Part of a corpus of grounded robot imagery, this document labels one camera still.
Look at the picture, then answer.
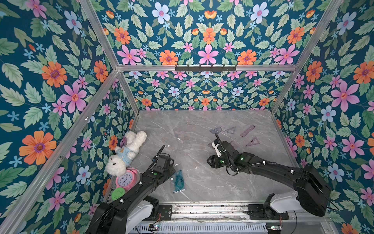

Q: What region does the green ruler set pouch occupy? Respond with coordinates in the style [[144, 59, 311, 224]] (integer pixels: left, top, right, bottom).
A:
[[171, 170, 186, 194]]

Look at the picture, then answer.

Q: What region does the green round toy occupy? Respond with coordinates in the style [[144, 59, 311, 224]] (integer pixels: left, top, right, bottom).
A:
[[111, 187, 126, 201]]

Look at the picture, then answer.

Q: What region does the pink round toy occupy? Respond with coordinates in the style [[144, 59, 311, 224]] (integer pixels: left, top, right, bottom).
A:
[[116, 168, 140, 192]]

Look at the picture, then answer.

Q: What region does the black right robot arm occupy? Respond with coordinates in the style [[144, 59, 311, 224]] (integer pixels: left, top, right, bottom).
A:
[[207, 136, 332, 219]]

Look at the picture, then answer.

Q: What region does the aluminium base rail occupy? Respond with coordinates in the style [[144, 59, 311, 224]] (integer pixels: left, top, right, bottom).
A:
[[129, 199, 338, 234]]

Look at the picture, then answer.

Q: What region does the black hook rail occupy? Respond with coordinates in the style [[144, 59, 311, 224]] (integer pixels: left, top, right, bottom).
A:
[[174, 64, 237, 73]]

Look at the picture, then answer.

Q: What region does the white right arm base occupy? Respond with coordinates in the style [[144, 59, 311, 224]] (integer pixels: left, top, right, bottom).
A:
[[263, 191, 303, 214]]

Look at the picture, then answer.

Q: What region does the grey triangle ruler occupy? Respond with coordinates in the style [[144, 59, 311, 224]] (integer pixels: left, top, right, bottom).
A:
[[225, 127, 236, 135]]

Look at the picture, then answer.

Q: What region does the white plush bear toy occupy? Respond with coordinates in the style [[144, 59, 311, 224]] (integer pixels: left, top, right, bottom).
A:
[[105, 131, 147, 177]]

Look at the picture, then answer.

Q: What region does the purple straight ruler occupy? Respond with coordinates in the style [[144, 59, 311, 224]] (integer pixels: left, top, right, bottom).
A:
[[240, 125, 255, 137]]

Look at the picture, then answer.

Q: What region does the grey protractor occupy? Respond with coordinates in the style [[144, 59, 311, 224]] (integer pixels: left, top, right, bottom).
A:
[[210, 126, 222, 135]]

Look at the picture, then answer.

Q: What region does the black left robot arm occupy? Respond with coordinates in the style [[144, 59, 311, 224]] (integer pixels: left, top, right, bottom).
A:
[[86, 146, 175, 234]]

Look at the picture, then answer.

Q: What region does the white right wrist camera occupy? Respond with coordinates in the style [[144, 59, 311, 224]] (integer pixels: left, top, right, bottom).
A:
[[211, 140, 223, 158]]

